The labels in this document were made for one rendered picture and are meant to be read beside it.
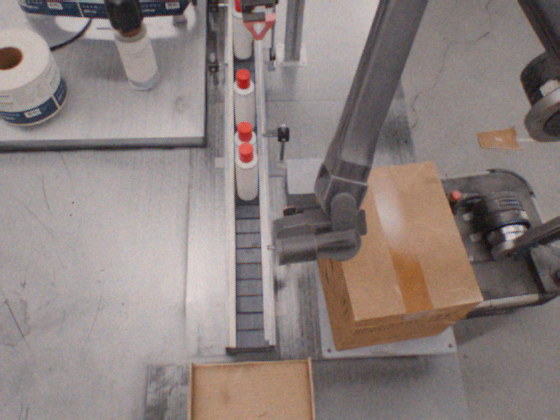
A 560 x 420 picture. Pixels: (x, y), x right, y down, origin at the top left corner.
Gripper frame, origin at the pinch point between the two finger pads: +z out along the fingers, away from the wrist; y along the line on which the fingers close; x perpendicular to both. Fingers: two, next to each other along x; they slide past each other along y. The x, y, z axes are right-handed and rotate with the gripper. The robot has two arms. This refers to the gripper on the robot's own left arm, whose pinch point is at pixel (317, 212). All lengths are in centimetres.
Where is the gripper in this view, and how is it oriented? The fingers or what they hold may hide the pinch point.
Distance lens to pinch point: 98.2
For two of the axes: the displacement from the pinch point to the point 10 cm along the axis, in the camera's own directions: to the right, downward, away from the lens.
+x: 1.2, 9.7, 2.0
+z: -1.1, -1.8, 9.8
